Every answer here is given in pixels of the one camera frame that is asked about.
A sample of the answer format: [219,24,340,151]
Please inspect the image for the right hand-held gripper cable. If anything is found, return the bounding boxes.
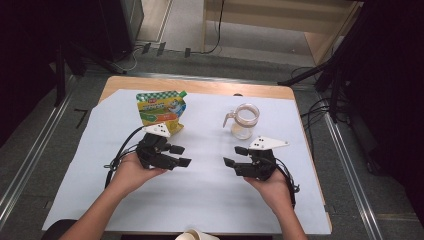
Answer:
[274,158,301,209]

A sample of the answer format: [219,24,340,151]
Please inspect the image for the thin black hanging cable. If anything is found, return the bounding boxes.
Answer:
[190,0,226,56]

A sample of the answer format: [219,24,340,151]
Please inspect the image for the light wooden shelf unit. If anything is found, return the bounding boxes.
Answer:
[201,0,364,66]

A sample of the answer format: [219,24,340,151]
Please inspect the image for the white paper sheet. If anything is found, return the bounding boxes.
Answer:
[42,88,333,236]

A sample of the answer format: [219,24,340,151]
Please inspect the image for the person's right hand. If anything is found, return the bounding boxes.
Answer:
[243,169,294,212]

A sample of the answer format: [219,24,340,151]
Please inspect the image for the person's left hand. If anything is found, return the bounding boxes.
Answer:
[111,153,168,197]

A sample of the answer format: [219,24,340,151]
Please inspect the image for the clear glass jar with lid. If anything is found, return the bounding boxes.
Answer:
[222,102,261,141]

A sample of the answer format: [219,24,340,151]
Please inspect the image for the left hand-held gripper cable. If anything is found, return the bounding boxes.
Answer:
[103,125,148,189]

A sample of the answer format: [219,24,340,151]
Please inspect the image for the black cabinet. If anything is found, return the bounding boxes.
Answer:
[96,0,145,63]

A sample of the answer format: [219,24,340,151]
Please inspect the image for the black chair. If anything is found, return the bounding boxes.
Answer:
[41,218,78,240]

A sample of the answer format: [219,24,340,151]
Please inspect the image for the white floor cable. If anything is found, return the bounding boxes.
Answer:
[124,45,145,73]

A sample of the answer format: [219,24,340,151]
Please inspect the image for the black metal stand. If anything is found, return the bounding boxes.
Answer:
[278,0,368,124]
[54,39,128,108]

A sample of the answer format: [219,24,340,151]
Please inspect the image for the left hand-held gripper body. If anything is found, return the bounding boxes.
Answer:
[135,122,174,171]

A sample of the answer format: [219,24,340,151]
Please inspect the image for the black floor cables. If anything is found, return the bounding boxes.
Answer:
[291,66,351,158]

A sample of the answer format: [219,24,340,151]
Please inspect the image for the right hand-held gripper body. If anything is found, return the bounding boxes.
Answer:
[234,135,290,182]

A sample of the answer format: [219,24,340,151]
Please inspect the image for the white paper cup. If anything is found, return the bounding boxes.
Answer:
[174,228,221,240]

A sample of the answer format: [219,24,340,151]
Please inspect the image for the hand-held gripper cable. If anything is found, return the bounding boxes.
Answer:
[274,158,301,209]
[103,125,148,189]

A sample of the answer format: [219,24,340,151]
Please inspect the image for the yellow green spouted pouch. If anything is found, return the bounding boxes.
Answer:
[135,90,188,136]

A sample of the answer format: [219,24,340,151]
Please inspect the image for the wooden table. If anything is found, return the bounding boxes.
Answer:
[98,75,334,236]

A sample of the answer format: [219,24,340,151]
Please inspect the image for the metal floor rail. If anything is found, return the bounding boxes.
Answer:
[321,109,384,240]
[0,76,76,231]

